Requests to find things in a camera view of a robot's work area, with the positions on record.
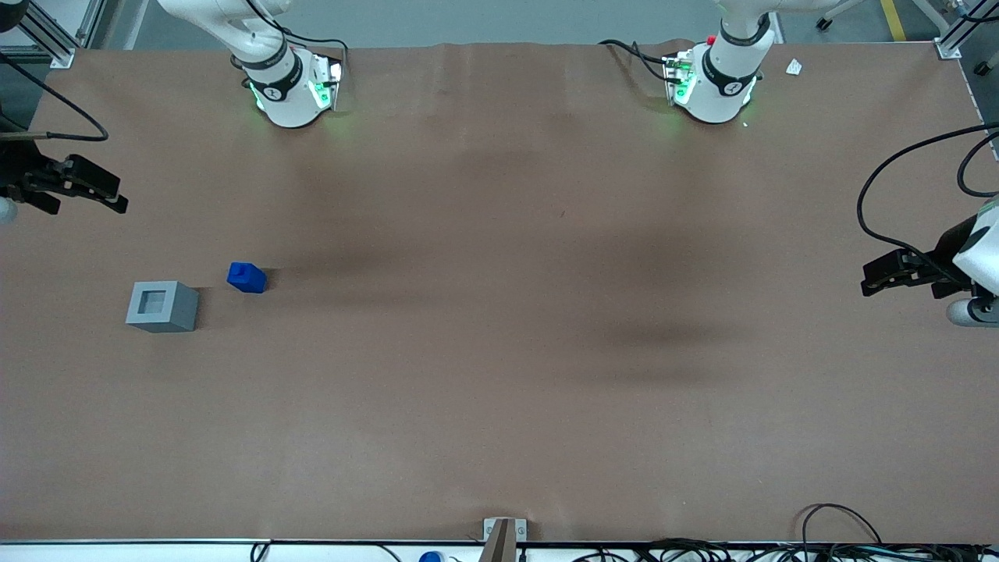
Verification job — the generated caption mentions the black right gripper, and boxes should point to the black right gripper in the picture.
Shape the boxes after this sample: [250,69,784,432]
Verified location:
[0,139,130,216]

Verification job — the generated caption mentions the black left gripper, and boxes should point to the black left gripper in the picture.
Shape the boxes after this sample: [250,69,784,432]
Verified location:
[861,217,981,301]

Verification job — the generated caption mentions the blue plastic part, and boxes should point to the blue plastic part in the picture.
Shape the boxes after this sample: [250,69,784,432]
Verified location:
[226,261,268,295]

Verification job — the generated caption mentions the gray square base block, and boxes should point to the gray square base block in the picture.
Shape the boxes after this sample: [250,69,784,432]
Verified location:
[126,280,201,334]

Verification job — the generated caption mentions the white chair leg with caster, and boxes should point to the white chair leg with caster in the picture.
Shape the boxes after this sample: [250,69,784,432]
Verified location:
[814,0,869,33]

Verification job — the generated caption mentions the brown paper table cover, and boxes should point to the brown paper table cover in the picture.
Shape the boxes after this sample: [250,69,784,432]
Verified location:
[0,41,999,546]

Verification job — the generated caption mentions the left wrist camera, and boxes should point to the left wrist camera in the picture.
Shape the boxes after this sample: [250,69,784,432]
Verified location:
[946,296,999,329]

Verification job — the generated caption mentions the long black left arm cable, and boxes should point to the long black left arm cable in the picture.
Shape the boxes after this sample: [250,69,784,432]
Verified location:
[856,123,999,266]

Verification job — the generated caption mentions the short black curved cable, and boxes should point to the short black curved cable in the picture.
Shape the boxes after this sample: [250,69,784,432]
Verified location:
[957,130,999,198]

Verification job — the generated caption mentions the aluminium frame profile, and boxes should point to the aluminium frame profile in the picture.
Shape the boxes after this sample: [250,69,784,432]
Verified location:
[14,0,79,70]
[933,0,999,61]

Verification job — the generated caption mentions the black cable loop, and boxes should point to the black cable loop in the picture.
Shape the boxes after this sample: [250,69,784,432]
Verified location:
[802,503,883,547]

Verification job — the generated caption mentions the black cable bundle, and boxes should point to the black cable bundle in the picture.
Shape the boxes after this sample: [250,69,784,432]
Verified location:
[574,537,999,562]

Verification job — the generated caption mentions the camera mount post with plate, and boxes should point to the camera mount post with plate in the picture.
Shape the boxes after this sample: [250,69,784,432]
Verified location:
[483,517,528,562]

